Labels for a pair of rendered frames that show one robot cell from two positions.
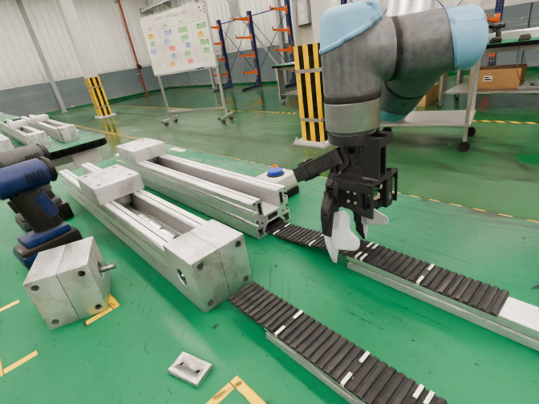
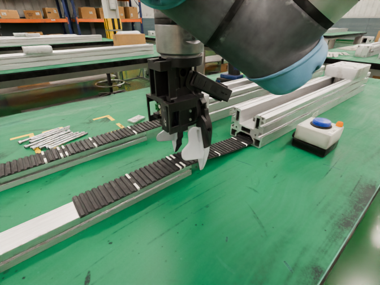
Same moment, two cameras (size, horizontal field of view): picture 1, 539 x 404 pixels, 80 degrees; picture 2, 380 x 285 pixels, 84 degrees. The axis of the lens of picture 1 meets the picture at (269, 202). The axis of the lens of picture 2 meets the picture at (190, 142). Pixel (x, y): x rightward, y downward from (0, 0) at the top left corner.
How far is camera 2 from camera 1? 0.68 m
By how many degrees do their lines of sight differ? 78
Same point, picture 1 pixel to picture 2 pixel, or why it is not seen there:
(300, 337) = (120, 131)
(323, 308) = (148, 151)
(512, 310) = (68, 210)
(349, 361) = (96, 140)
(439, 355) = (86, 182)
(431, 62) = not seen: outside the picture
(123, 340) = not seen: hidden behind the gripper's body
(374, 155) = (151, 73)
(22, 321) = not seen: hidden behind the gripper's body
